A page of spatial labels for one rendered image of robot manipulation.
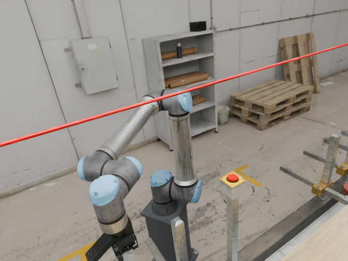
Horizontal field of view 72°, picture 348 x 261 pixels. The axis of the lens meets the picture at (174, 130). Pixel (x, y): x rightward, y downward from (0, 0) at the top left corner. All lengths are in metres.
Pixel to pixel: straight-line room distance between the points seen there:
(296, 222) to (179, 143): 0.79
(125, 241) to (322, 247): 0.79
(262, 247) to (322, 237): 0.31
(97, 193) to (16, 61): 2.56
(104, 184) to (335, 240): 0.97
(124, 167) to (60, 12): 2.54
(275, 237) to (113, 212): 0.95
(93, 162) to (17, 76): 2.37
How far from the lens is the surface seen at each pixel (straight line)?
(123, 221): 0.82
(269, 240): 1.46
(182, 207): 1.74
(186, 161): 1.39
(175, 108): 1.24
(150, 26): 3.48
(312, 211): 1.67
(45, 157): 3.47
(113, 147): 0.97
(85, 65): 2.98
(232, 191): 0.94
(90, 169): 0.90
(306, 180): 1.68
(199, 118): 4.14
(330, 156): 1.57
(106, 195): 0.73
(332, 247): 1.25
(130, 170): 0.82
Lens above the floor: 1.81
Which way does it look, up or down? 26 degrees down
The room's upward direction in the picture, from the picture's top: 7 degrees counter-clockwise
